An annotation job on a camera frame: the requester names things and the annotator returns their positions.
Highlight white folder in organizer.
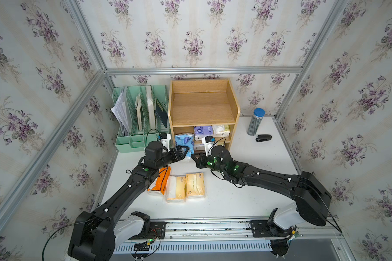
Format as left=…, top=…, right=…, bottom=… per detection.
left=145, top=85, right=156, bottom=129

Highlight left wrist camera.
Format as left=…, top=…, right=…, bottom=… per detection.
left=159, top=133, right=172, bottom=151

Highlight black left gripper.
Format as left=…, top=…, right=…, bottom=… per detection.
left=154, top=146, right=189, bottom=171

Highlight wooden three-tier shelf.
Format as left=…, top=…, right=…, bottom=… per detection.
left=168, top=78, right=241, bottom=150

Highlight pencil canister blue lid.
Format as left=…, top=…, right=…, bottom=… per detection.
left=247, top=108, right=266, bottom=136

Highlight black stapler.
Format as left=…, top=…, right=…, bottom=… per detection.
left=255, top=134, right=273, bottom=142

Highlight purple tissue pack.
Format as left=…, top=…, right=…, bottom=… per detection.
left=194, top=126, right=214, bottom=141

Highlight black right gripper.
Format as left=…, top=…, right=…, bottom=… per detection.
left=188, top=152, right=226, bottom=177

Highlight green desk file organizer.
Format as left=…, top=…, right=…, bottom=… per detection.
left=112, top=85, right=170, bottom=153

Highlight white-blue tissue pack bottom shelf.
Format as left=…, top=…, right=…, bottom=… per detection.
left=194, top=142, right=205, bottom=151

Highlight black tablet in organizer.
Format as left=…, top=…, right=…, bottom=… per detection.
left=155, top=99, right=168, bottom=128

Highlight beige booklet in organizer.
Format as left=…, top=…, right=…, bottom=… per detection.
left=135, top=94, right=143, bottom=132

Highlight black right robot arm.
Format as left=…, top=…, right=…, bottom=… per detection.
left=191, top=146, right=341, bottom=237

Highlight yellow tissue pack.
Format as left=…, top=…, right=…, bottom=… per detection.
left=186, top=172, right=206, bottom=199
left=165, top=176, right=186, bottom=203

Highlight white tissue pack middle shelf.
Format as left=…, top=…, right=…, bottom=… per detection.
left=212, top=125, right=230, bottom=138

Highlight orange tissue pack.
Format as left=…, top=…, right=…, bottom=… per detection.
left=147, top=166, right=171, bottom=196

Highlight white papers in organizer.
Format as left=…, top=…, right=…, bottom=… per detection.
left=111, top=88, right=132, bottom=137

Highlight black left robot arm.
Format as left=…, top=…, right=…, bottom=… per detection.
left=64, top=141, right=189, bottom=261

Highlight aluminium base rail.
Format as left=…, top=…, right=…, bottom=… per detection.
left=65, top=216, right=353, bottom=261

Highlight light blue tissue pack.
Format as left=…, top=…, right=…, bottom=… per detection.
left=175, top=133, right=194, bottom=158

